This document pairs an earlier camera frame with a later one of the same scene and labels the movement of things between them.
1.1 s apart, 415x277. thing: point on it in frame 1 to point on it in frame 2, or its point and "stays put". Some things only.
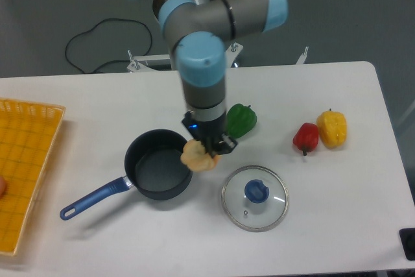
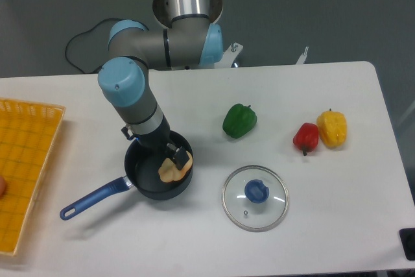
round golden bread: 194,156 to 168,170
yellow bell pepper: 332,128 stays put
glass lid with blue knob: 255,198 stays put
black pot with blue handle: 153,167 stays put
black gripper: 212,134 to 155,142
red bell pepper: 307,138 stays put
